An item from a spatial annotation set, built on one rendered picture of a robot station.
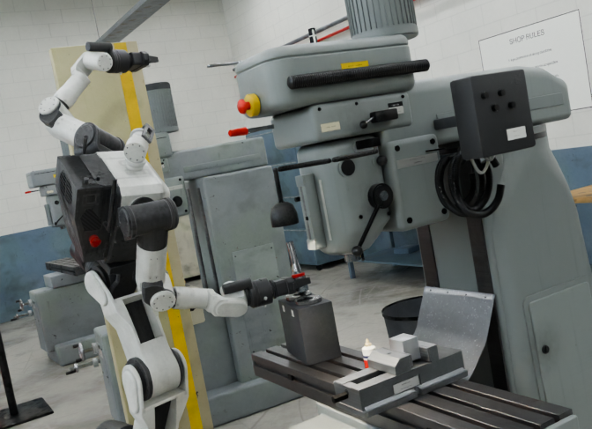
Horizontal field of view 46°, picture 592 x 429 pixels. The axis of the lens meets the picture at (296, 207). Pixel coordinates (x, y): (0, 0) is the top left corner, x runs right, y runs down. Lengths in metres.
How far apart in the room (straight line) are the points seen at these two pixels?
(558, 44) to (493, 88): 4.92
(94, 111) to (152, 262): 1.55
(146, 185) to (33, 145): 8.76
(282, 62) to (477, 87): 0.50
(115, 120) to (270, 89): 1.82
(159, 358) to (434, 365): 0.89
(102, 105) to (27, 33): 7.64
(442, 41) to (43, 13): 6.04
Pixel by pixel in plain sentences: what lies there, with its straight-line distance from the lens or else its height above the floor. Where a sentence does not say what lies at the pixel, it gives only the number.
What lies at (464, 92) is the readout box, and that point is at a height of 1.69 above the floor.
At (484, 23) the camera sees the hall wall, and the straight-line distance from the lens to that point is 7.39.
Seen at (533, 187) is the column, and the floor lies 1.38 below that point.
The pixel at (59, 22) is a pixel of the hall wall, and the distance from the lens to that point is 11.28.
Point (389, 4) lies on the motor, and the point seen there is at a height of 1.98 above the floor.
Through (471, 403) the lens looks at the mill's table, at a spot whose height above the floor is 0.94.
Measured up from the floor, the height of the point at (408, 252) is 0.25.
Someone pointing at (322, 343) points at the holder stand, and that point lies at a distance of 2.31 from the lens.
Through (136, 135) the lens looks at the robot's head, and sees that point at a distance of 2.19.
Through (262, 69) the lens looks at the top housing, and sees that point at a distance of 1.85.
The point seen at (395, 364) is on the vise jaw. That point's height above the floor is 1.04.
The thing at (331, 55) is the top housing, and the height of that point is 1.85.
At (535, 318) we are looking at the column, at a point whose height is 1.00.
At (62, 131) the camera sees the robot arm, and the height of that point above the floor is 1.83.
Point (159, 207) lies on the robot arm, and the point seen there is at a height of 1.53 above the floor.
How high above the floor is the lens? 1.62
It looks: 4 degrees down
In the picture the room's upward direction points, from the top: 10 degrees counter-clockwise
